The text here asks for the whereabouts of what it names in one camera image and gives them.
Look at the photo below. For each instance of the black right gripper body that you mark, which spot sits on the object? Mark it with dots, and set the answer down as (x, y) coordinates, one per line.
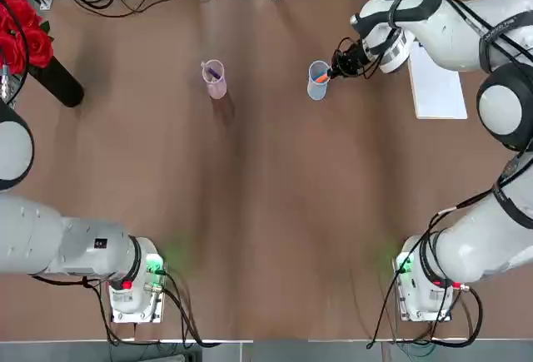
(358, 60)

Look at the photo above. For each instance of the orange pencil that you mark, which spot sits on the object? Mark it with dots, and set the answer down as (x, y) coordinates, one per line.
(321, 77)

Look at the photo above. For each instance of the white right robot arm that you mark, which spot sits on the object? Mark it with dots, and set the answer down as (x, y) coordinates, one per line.
(458, 41)

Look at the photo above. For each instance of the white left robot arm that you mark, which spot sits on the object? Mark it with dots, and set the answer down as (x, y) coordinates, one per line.
(41, 237)

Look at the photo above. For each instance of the translucent blue plastic cup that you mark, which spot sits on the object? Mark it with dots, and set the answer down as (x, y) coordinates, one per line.
(316, 92)

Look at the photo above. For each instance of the clipboard with black clip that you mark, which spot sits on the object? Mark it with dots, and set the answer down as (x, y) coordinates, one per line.
(437, 91)

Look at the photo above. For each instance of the translucent pink plastic cup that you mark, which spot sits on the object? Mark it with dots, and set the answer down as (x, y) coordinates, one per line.
(216, 88)

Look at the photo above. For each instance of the purple pen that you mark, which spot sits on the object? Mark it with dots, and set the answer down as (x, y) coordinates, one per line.
(214, 73)

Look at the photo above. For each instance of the white paper sheet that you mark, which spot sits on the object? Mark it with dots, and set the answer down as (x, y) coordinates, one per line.
(437, 95)

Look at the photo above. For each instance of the black vase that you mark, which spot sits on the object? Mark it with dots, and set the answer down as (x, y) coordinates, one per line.
(62, 83)

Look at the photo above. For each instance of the red rose bouquet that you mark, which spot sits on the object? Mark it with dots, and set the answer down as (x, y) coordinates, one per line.
(21, 33)

